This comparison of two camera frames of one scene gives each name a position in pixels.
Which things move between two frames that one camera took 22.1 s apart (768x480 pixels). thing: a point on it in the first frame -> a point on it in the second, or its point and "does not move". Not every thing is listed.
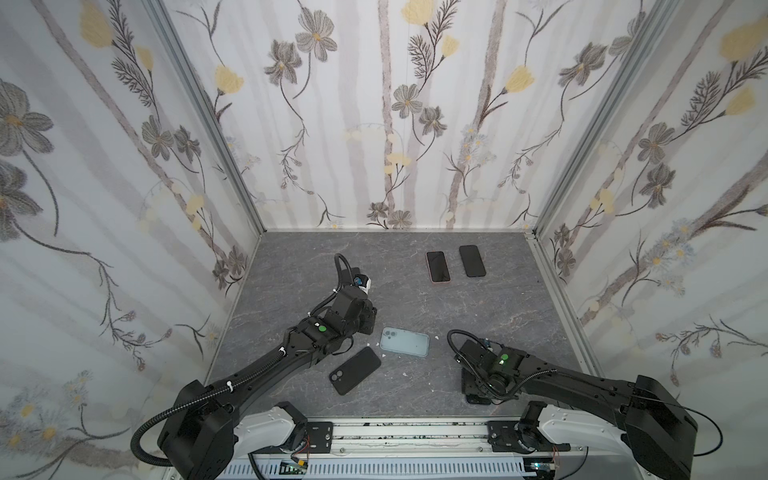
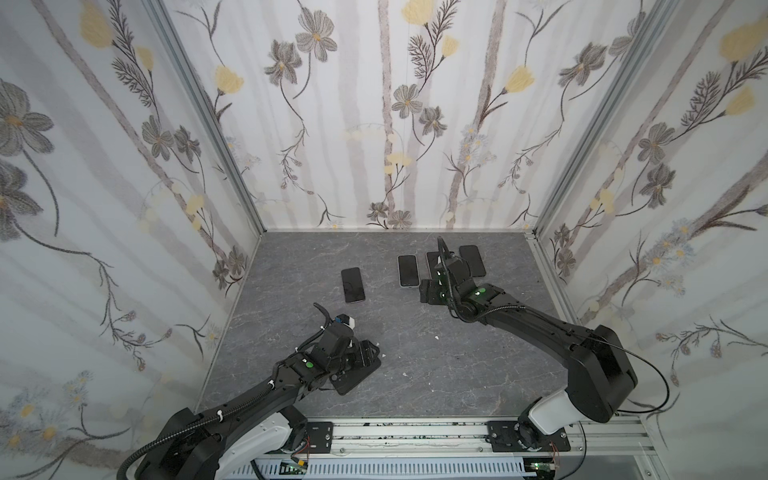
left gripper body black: (364, 323) -> (350, 357)
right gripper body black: (475, 391) -> (444, 279)
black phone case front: (352, 372) does not move
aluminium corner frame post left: (161, 13) does not move
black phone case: (472, 261) does not move
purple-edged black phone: (438, 267) does not move
